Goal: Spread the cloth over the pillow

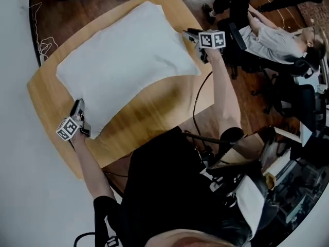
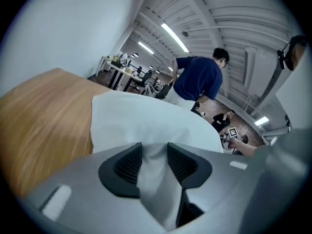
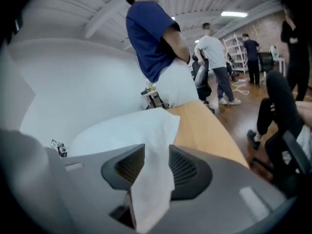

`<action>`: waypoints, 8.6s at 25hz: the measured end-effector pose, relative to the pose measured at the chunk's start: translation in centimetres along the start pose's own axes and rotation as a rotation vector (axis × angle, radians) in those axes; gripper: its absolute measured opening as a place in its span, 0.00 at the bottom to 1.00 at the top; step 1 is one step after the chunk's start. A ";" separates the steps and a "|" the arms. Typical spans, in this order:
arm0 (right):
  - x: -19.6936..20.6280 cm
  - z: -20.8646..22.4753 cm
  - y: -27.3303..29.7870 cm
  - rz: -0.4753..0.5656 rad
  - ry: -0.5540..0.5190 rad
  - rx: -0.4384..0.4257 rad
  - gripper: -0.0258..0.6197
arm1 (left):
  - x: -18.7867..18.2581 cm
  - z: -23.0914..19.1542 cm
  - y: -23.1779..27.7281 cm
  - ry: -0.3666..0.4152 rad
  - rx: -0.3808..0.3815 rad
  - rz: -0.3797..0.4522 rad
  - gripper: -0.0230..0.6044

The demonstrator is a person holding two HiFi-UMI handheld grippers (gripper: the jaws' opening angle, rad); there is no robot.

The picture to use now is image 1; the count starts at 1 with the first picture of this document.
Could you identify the black office chair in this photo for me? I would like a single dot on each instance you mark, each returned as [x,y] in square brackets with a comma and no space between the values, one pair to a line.
[303,107]
[259,66]

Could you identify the small cardboard box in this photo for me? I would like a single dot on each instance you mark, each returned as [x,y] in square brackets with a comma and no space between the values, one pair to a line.
[270,180]

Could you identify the person's right forearm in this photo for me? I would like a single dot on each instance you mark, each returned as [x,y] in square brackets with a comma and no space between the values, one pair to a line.
[225,94]

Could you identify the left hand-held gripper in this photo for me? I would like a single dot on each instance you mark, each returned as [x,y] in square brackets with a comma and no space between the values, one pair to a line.
[67,129]

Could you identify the white power strip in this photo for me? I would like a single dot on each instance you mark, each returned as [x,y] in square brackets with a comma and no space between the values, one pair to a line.
[43,58]

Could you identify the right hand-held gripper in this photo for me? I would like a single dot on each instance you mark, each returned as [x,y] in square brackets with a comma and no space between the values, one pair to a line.
[212,40]

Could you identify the white pillow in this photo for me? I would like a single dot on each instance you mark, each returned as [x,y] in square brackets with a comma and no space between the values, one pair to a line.
[168,22]

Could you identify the white office desk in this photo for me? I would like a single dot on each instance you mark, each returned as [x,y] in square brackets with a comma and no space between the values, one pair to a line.
[324,86]

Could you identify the patterned brown rug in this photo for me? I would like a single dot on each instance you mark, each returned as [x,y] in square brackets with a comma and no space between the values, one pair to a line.
[316,11]

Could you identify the white cloth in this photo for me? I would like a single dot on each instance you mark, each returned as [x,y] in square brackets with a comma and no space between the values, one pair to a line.
[123,60]

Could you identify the person's black clothing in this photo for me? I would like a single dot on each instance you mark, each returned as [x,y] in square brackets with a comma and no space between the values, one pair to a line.
[167,189]

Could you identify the person's left forearm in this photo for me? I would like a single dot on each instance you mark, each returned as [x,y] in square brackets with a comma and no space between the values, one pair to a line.
[90,168]

